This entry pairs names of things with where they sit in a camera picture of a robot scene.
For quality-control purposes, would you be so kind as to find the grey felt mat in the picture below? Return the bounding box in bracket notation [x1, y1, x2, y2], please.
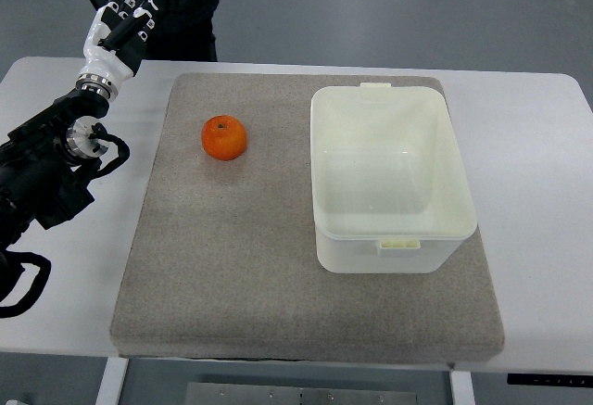
[110, 73, 505, 364]

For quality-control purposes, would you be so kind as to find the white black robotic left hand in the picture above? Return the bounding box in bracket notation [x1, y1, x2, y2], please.
[76, 0, 168, 100]

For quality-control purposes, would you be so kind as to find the white table leg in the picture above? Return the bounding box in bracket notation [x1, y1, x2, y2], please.
[449, 371, 475, 405]
[95, 357, 129, 405]

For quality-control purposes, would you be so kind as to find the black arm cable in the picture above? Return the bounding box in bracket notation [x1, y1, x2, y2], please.
[0, 122, 132, 319]

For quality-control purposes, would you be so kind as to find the white plastic box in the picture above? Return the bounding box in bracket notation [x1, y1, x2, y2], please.
[310, 82, 477, 273]

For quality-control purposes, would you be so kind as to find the white table leg left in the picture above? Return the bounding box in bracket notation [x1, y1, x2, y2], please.
[95, 357, 129, 405]

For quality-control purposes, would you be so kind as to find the white table leg right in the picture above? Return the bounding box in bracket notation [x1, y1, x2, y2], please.
[449, 371, 475, 405]

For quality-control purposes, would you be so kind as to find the black table control panel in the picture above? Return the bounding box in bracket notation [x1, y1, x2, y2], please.
[507, 373, 593, 388]

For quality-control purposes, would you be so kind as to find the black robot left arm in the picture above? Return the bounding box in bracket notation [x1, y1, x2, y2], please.
[1, 82, 130, 249]

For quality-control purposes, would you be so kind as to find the orange fruit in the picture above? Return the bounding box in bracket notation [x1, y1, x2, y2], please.
[200, 115, 247, 160]

